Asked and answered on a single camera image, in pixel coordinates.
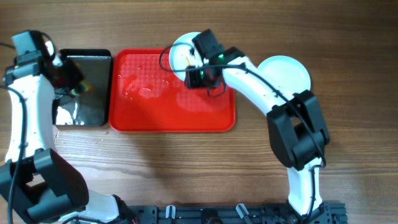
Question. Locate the red plastic tray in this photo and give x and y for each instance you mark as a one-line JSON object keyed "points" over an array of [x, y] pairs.
{"points": [[147, 98]]}

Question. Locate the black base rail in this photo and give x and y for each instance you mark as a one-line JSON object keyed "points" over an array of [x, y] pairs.
{"points": [[262, 214]]}

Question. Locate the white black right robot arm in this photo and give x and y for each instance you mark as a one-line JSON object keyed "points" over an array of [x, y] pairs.
{"points": [[280, 89]]}

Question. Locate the black water tray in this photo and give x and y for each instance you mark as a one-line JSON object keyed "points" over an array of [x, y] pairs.
{"points": [[91, 108]]}

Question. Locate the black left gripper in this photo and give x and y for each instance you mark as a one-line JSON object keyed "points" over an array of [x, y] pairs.
{"points": [[70, 67]]}

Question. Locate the green yellow sponge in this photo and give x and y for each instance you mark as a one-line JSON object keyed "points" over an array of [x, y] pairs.
{"points": [[81, 88]]}

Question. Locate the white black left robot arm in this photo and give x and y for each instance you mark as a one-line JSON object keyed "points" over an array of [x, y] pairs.
{"points": [[36, 182]]}

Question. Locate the small white plate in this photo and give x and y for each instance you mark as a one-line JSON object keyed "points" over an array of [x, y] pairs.
{"points": [[287, 72]]}

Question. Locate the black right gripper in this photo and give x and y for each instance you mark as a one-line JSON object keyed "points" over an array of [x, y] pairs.
{"points": [[192, 82]]}

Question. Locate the white plate with sauce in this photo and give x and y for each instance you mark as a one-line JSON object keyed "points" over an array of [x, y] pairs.
{"points": [[183, 54]]}

